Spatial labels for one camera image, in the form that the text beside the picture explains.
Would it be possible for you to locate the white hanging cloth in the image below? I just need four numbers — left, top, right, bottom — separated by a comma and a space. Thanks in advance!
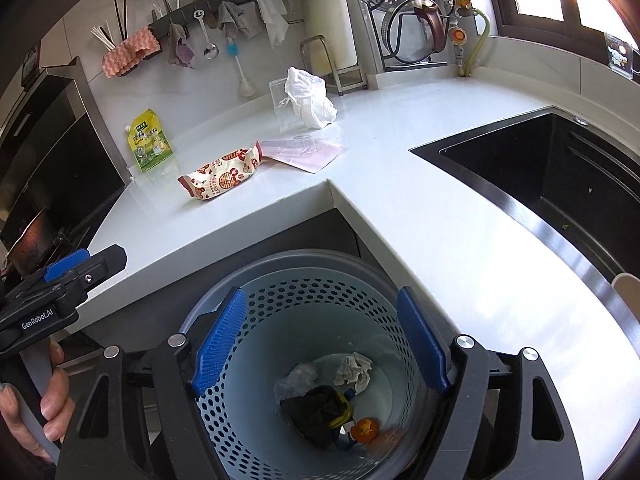
257, 0, 290, 48

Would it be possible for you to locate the white paper towel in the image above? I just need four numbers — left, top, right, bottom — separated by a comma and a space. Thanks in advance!
284, 67, 337, 129

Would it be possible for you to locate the red white snack wrapper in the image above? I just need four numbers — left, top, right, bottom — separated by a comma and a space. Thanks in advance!
178, 142, 262, 202

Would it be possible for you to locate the black cloth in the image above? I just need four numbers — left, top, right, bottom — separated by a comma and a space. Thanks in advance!
280, 385, 356, 450

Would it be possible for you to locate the grey perforated trash basket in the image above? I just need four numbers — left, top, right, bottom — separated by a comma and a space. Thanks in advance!
186, 249, 437, 479

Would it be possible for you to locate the black kitchen sink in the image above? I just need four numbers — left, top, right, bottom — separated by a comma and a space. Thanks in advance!
412, 107, 639, 335

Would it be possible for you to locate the pink toothbrush blister package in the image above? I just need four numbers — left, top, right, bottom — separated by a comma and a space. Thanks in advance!
259, 136, 342, 174

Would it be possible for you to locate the black stove range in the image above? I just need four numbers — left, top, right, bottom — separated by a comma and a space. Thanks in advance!
1, 58, 131, 278

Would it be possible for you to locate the crumpled grey tissue in bin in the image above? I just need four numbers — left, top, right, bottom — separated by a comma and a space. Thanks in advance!
333, 352, 373, 394

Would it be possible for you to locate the person's left hand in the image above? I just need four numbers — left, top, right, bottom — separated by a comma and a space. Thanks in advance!
1, 339, 75, 464

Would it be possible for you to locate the black lid rack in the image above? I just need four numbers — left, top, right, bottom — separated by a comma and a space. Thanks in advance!
360, 0, 454, 72

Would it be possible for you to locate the purple grey hanging cloth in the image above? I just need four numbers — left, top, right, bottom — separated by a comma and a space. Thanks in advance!
168, 23, 194, 68

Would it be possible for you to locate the orange mandarin peel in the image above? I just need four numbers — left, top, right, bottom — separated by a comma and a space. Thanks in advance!
349, 417, 380, 444

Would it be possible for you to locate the white cutting board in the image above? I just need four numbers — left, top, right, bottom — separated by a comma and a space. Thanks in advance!
300, 0, 358, 76

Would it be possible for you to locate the pink waffle dishcloth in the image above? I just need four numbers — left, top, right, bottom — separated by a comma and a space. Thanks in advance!
102, 26, 160, 78

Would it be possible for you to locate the steel pot lid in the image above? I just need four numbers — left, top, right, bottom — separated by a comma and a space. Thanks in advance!
382, 0, 447, 65

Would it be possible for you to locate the glass mug on sill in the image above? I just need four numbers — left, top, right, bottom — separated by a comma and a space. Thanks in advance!
604, 34, 639, 80

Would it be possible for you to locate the steel cutting board stand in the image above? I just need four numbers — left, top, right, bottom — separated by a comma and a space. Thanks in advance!
299, 35, 368, 96

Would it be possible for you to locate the clear plastic cup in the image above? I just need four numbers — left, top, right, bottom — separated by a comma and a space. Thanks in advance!
269, 78, 307, 133

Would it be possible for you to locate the yellow gas hose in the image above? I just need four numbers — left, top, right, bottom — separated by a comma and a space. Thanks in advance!
456, 6, 493, 79

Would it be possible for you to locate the yellow green refill pouch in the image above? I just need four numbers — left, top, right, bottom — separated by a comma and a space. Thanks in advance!
125, 108, 174, 172

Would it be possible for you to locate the white chopsticks bundle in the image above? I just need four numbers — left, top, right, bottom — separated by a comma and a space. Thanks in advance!
91, 21, 117, 51

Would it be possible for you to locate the blue white bottle brush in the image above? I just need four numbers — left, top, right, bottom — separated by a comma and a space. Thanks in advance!
227, 38, 255, 99

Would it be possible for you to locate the steel ladle spoon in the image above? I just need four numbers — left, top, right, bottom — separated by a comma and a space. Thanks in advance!
193, 9, 219, 61

